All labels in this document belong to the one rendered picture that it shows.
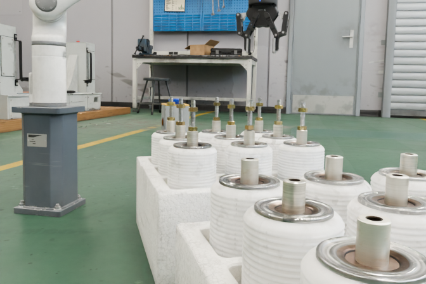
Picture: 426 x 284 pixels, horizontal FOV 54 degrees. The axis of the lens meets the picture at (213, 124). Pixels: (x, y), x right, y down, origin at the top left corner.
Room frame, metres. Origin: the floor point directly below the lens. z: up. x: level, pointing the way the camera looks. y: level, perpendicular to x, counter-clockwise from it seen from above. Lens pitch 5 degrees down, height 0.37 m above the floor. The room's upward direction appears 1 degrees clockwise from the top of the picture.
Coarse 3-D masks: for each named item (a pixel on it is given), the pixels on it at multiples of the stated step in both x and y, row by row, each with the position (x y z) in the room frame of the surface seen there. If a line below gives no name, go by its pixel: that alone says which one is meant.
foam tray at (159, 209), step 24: (144, 168) 0.93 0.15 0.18; (144, 192) 0.91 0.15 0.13; (168, 192) 0.72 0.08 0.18; (192, 192) 0.72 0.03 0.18; (144, 216) 0.91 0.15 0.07; (168, 216) 0.71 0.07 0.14; (192, 216) 0.72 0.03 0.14; (144, 240) 0.90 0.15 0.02; (168, 240) 0.71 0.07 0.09; (168, 264) 0.71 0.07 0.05
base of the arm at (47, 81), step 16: (32, 48) 1.16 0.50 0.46; (48, 48) 1.15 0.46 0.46; (64, 48) 1.19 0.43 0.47; (32, 64) 1.16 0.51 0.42; (48, 64) 1.15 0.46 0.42; (64, 64) 1.19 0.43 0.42; (32, 80) 1.17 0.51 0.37; (48, 80) 1.15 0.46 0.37; (64, 80) 1.19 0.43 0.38; (32, 96) 1.17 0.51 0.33; (48, 96) 1.15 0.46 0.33; (64, 96) 1.19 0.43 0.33
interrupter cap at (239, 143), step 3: (234, 141) 0.85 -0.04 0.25; (237, 141) 0.86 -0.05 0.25; (240, 141) 0.86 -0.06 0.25; (255, 141) 0.86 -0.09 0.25; (258, 141) 0.86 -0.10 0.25; (231, 144) 0.82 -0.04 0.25; (234, 144) 0.81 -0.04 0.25; (237, 144) 0.82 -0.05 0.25; (240, 144) 0.84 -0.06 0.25; (255, 144) 0.84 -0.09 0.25; (258, 144) 0.84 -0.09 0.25; (261, 144) 0.83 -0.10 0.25; (264, 144) 0.83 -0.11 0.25; (267, 144) 0.83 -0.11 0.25; (243, 147) 0.80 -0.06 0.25; (246, 147) 0.80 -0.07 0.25; (249, 147) 0.80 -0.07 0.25; (252, 147) 0.80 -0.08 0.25; (255, 147) 0.80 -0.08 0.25; (258, 147) 0.80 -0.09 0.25; (261, 147) 0.80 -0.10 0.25
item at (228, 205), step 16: (224, 192) 0.47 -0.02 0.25; (240, 192) 0.46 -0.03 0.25; (256, 192) 0.46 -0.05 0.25; (272, 192) 0.47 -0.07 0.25; (224, 208) 0.47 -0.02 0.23; (240, 208) 0.46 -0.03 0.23; (224, 224) 0.47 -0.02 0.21; (240, 224) 0.46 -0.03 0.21; (224, 240) 0.47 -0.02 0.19; (240, 240) 0.46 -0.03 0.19; (224, 256) 0.47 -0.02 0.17; (240, 256) 0.46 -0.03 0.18
